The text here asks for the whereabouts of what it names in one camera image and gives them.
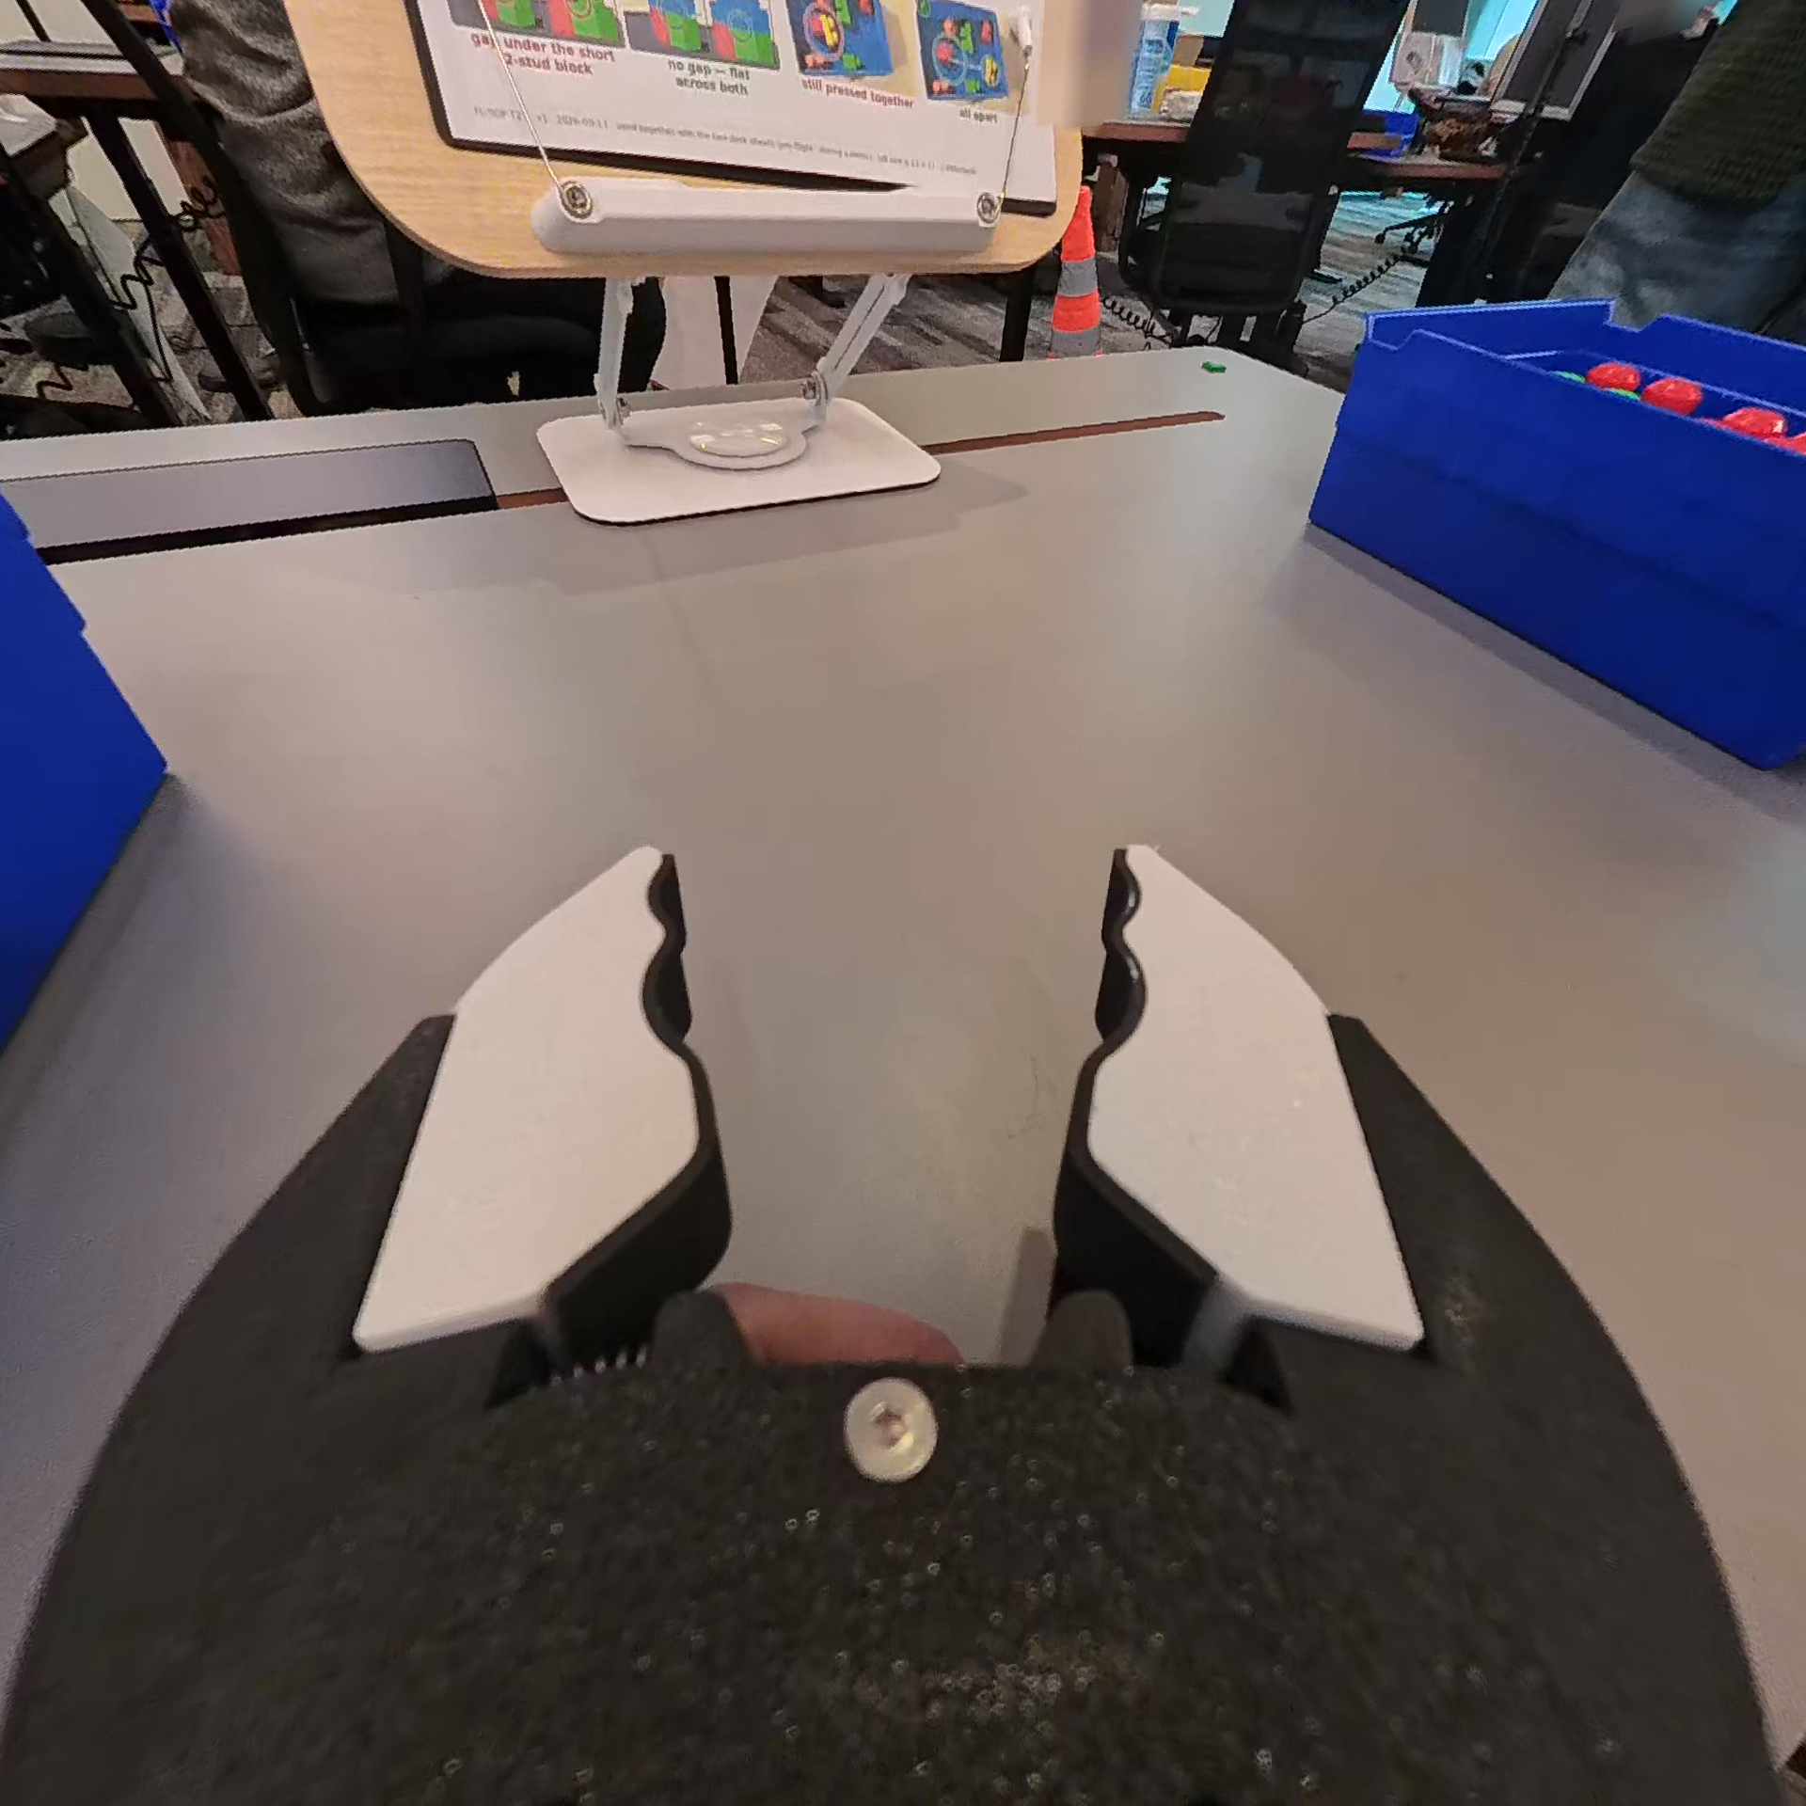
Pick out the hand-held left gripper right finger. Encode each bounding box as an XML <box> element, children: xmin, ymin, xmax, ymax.
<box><xmin>1053</xmin><ymin>842</ymin><xmax>1427</xmax><ymax>1361</ymax></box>

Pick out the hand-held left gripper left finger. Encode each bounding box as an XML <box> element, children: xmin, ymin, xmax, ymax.
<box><xmin>353</xmin><ymin>847</ymin><xmax>735</xmax><ymax>1355</ymax></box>

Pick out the blue plastic bin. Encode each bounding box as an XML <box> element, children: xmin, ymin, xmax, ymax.
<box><xmin>1312</xmin><ymin>303</ymin><xmax>1806</xmax><ymax>770</ymax></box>
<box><xmin>0</xmin><ymin>495</ymin><xmax>165</xmax><ymax>1047</ymax></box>

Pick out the black flat panel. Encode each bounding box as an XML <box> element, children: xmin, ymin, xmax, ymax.
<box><xmin>0</xmin><ymin>439</ymin><xmax>503</xmax><ymax>561</ymax></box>

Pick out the white book stand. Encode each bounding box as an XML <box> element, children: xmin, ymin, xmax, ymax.
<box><xmin>535</xmin><ymin>185</ymin><xmax>1011</xmax><ymax>527</ymax></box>

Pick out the orange traffic cone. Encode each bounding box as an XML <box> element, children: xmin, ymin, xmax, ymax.
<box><xmin>1049</xmin><ymin>185</ymin><xmax>1107</xmax><ymax>356</ymax></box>

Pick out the black office chair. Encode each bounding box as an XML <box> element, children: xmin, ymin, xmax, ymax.
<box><xmin>1122</xmin><ymin>0</ymin><xmax>1412</xmax><ymax>356</ymax></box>

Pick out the wooden display board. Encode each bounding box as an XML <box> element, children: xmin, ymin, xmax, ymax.
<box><xmin>281</xmin><ymin>0</ymin><xmax>1088</xmax><ymax>279</ymax></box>

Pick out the printed instruction sheet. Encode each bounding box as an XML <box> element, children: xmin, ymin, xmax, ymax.
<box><xmin>409</xmin><ymin>0</ymin><xmax>1060</xmax><ymax>206</ymax></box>

